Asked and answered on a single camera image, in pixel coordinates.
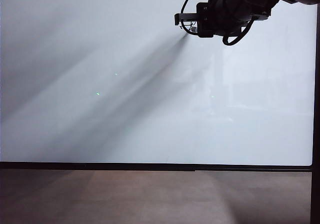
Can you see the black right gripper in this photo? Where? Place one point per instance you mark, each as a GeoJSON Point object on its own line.
{"type": "Point", "coordinates": [205, 21]}

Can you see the black ink number drawing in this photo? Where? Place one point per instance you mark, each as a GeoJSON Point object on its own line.
{"type": "Point", "coordinates": [193, 23]}

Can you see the black whiteboard stand frame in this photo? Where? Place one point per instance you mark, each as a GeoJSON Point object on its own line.
{"type": "Point", "coordinates": [315, 196]}

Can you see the white glossy whiteboard panel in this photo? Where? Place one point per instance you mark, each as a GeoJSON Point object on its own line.
{"type": "Point", "coordinates": [125, 58]}

